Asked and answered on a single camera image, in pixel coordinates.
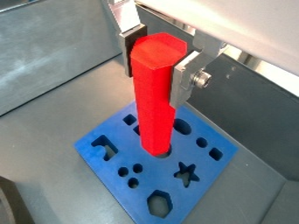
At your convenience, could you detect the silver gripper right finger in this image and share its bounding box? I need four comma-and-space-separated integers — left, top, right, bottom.
169, 30, 227, 109

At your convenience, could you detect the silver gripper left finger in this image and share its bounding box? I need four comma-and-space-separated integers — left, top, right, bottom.
103, 0, 147, 77

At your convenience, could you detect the red hexagonal peg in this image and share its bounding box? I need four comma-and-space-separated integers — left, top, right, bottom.
131, 32, 187, 156

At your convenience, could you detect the dark grey object corner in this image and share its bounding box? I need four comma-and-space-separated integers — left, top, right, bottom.
0, 176, 35, 224

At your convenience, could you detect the blue shape sorting board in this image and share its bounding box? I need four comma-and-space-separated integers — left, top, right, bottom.
75, 103, 238, 224

